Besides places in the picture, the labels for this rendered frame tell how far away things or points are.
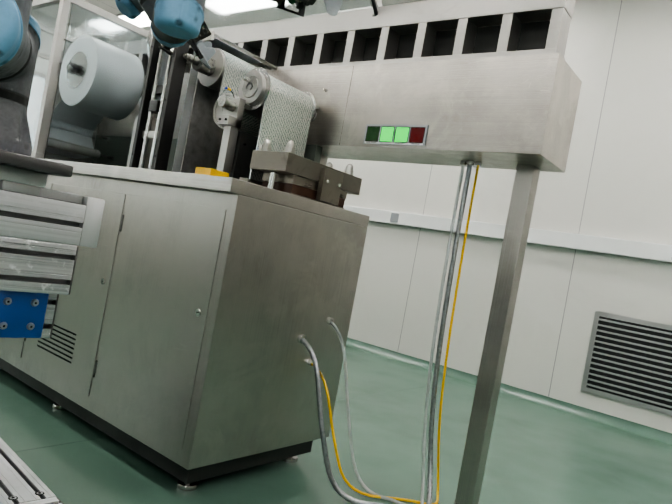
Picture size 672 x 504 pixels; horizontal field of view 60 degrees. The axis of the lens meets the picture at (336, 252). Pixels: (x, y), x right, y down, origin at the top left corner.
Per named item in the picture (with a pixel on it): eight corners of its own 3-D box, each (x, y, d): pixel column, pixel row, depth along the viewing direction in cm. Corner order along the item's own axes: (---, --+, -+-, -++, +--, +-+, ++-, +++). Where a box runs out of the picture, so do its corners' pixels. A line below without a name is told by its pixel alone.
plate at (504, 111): (35, 131, 356) (44, 83, 356) (78, 143, 378) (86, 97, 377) (538, 152, 167) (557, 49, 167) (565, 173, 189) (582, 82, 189)
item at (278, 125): (254, 156, 195) (264, 101, 195) (300, 171, 214) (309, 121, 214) (255, 156, 195) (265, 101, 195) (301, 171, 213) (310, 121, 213)
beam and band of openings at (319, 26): (49, 84, 357) (55, 48, 357) (62, 89, 363) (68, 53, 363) (556, 53, 169) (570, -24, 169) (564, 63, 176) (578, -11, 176)
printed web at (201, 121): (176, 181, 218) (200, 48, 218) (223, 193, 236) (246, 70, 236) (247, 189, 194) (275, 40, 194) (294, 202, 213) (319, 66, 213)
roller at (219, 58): (194, 86, 217) (201, 49, 217) (243, 107, 237) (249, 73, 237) (219, 85, 209) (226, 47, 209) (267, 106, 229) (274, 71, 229)
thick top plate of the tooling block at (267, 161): (249, 168, 188) (252, 149, 188) (325, 191, 220) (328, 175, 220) (285, 171, 179) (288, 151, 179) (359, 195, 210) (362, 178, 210)
